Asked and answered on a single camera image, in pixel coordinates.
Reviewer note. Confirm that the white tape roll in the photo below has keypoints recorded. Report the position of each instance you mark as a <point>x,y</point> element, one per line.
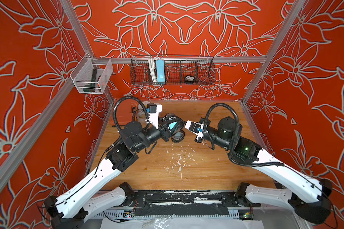
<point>145,104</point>

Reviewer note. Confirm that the light blue power bank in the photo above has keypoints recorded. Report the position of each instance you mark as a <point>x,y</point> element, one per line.
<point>160,71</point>

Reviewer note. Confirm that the clear acrylic wall box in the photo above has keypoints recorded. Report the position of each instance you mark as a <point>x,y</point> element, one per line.
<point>82,73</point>

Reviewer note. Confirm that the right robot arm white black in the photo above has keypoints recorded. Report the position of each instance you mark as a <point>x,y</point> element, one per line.
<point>306,196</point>

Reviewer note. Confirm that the dark green flashlight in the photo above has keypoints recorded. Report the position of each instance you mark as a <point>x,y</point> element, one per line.
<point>91,86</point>

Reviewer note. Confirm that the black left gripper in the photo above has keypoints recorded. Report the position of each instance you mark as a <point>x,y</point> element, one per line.
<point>165,132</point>

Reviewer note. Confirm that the clear black-rimmed pouch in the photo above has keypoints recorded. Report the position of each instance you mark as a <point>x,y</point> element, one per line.
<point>170,118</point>
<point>178,137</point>

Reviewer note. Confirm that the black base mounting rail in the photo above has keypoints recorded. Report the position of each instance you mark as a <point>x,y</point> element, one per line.
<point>186,203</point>

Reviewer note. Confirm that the teal charger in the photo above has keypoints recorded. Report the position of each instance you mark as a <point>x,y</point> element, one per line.
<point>174,126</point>

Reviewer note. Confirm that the clear tape roll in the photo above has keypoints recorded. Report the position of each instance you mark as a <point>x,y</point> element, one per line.
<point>140,116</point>

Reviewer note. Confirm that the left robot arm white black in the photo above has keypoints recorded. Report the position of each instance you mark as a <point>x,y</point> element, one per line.
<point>73,208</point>

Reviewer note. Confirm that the black wire wall basket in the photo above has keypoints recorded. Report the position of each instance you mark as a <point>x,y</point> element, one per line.
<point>177,67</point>

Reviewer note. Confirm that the orange plastic tool case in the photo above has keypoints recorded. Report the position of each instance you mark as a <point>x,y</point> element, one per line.
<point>125,111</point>

